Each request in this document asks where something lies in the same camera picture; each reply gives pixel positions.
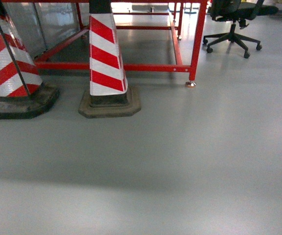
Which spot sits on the red white traffic cone left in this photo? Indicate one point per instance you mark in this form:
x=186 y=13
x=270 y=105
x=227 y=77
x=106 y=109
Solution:
x=23 y=94

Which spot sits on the red white traffic cone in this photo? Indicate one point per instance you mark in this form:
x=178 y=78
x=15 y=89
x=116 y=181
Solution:
x=23 y=94
x=108 y=94

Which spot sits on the red white traffic cone right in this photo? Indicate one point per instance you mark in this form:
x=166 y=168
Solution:
x=108 y=94

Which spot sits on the red metal table frame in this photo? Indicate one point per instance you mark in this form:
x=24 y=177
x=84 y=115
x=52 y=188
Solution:
x=43 y=63

